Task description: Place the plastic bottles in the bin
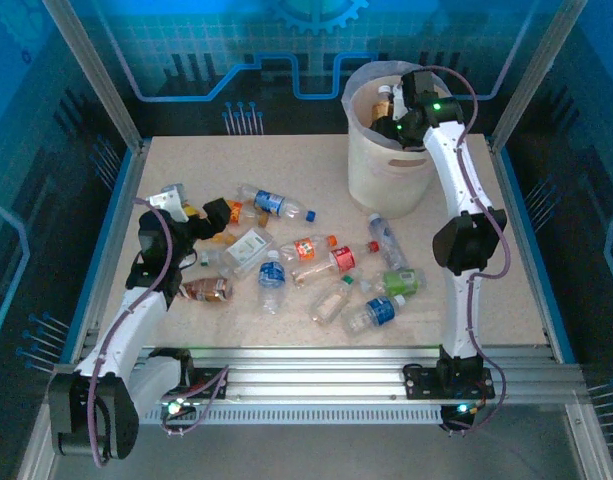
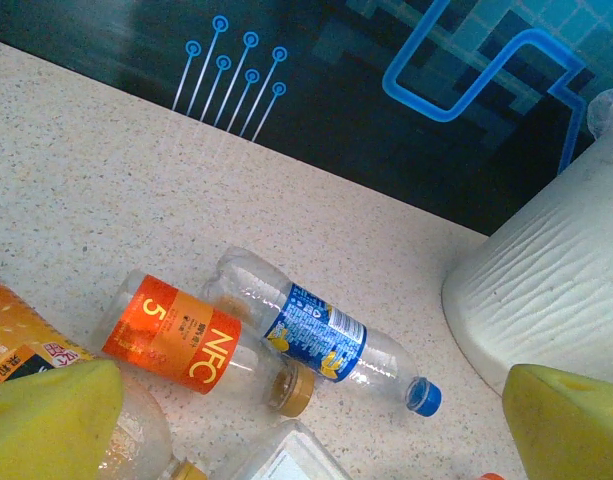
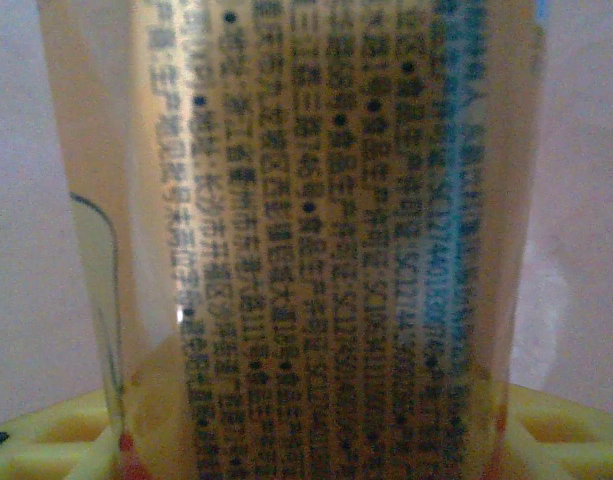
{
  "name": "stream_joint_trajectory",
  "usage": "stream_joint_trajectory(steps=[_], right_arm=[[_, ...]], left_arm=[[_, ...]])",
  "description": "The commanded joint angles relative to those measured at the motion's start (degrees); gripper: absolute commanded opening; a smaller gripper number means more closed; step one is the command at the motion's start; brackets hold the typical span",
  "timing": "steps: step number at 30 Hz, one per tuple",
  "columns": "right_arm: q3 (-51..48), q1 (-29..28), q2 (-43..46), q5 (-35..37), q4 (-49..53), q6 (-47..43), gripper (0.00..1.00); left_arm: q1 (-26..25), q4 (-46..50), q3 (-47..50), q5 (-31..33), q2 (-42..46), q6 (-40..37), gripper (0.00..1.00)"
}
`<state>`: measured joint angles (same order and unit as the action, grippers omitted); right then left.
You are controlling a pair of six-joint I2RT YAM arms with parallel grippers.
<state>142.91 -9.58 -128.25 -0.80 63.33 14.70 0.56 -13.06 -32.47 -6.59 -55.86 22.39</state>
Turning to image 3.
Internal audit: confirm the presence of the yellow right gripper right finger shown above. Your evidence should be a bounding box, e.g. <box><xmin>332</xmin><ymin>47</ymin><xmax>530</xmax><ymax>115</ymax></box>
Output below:
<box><xmin>503</xmin><ymin>383</ymin><xmax>613</xmax><ymax>480</ymax></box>

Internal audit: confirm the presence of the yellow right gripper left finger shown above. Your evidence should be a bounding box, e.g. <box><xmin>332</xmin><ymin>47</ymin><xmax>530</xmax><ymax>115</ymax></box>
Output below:
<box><xmin>0</xmin><ymin>388</ymin><xmax>118</xmax><ymax>480</ymax></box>

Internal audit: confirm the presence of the yellow label plastic bottle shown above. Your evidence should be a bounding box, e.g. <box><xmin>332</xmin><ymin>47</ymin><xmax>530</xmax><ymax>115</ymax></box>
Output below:
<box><xmin>35</xmin><ymin>0</ymin><xmax>552</xmax><ymax>480</ymax></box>

